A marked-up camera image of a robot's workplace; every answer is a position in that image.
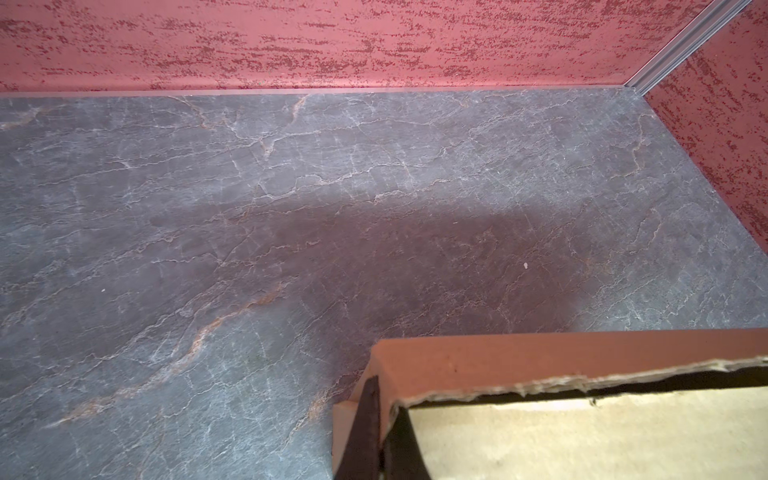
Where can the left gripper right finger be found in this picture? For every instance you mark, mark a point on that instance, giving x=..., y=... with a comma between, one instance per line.
x=402, y=458

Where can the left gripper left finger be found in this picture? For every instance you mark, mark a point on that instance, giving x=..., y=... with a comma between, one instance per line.
x=355, y=435

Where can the brown cardboard box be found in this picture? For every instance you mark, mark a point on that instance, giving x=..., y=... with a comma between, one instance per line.
x=686, y=404

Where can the right aluminium corner post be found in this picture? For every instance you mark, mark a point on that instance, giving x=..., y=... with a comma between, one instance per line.
x=704, y=26

